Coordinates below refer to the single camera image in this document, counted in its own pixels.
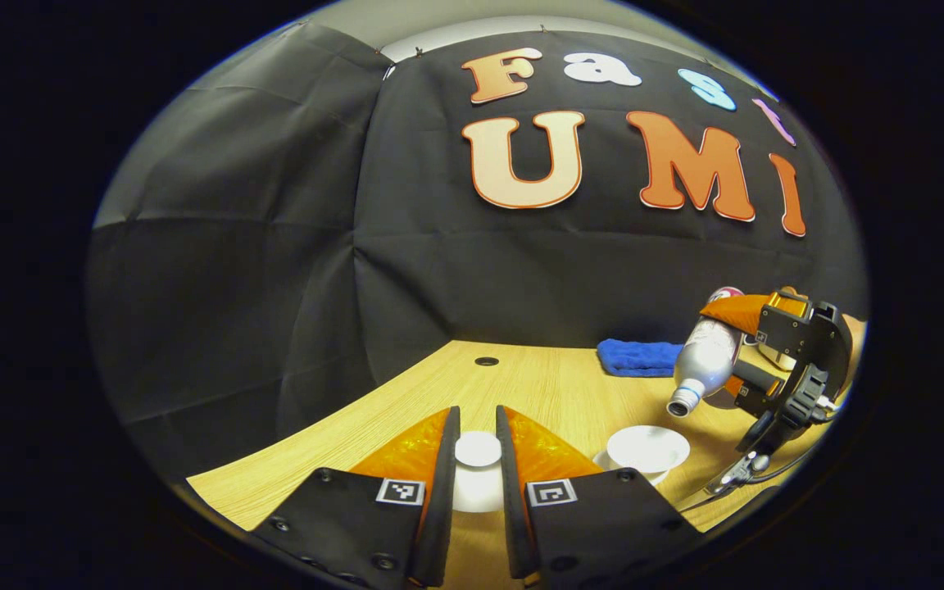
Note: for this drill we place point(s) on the blue towel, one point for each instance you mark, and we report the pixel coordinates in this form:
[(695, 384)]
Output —
[(640, 358)]

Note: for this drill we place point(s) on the white teacup lid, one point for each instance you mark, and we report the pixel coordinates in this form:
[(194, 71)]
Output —
[(478, 471)]

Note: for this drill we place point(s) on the white teacup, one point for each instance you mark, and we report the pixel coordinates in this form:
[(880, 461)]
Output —
[(648, 449)]

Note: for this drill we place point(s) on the white saucer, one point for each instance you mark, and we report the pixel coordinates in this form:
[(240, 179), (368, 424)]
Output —
[(601, 460)]

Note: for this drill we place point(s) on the black backdrop cloth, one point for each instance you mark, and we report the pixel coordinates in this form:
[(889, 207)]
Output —
[(521, 270)]

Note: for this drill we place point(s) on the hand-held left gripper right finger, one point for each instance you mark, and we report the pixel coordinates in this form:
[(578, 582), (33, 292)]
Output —
[(510, 500)]

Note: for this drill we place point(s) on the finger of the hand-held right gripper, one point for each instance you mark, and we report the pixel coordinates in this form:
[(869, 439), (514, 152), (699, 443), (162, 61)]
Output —
[(738, 313), (755, 378)]

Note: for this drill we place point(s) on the silver water bottle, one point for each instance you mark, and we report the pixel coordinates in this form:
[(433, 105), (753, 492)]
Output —
[(705, 360)]

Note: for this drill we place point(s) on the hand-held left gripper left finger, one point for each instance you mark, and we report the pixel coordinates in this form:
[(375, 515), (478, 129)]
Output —
[(445, 492)]

